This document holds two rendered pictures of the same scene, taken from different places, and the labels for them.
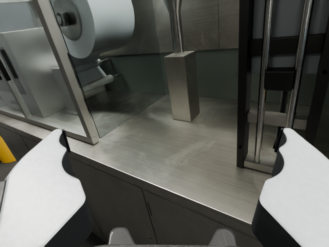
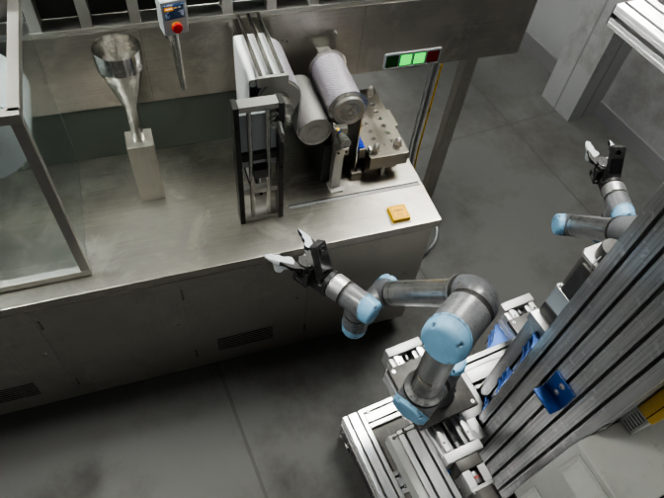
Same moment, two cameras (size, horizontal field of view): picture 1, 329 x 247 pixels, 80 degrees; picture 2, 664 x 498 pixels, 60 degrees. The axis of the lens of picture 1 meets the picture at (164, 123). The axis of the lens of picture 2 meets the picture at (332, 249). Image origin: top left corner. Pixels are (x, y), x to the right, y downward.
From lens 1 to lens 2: 1.60 m
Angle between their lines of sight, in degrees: 52
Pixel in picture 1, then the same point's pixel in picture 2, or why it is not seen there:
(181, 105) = (152, 186)
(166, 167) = (195, 252)
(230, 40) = (166, 92)
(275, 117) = (260, 188)
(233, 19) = (167, 74)
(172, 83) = (139, 169)
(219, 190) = (244, 247)
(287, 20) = (258, 143)
